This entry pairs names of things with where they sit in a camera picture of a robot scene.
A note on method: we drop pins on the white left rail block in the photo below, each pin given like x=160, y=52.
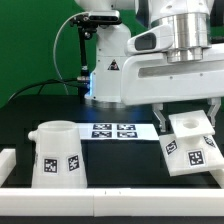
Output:
x=7, y=163

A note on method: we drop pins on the white lamp shade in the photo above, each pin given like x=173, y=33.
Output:
x=58, y=157

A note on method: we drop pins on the white light bulb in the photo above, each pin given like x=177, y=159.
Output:
x=32, y=136

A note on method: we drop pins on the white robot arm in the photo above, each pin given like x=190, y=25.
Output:
x=153, y=52

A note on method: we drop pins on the white marker sheet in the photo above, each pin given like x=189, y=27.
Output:
x=117, y=131

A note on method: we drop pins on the white lamp base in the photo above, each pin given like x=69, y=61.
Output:
x=191, y=148

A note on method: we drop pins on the white front rail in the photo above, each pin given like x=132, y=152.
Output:
x=111, y=202

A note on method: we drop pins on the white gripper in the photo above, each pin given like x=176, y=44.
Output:
x=150, y=79

